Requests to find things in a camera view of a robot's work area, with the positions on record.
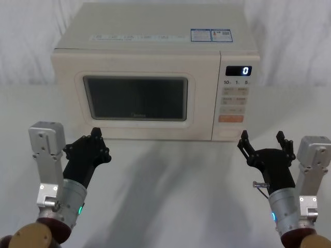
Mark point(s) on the white curtain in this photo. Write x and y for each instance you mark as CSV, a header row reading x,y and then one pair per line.
x,y
28,38

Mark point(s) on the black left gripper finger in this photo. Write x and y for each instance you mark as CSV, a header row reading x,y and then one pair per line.
x,y
104,151
77,146

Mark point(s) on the white table cloth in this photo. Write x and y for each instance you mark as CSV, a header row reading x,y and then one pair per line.
x,y
165,196

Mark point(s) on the oven control panel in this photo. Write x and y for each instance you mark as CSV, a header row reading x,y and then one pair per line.
x,y
234,98

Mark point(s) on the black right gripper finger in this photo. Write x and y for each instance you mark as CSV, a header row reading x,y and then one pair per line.
x,y
247,149
287,147

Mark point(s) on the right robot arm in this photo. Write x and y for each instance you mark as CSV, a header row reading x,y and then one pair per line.
x,y
310,165

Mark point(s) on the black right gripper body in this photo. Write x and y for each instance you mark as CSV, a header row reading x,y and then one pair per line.
x,y
275,168

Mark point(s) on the cream microwave oven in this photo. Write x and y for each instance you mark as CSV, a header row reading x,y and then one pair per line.
x,y
144,59

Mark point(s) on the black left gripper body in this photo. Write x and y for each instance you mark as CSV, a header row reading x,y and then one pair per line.
x,y
82,168

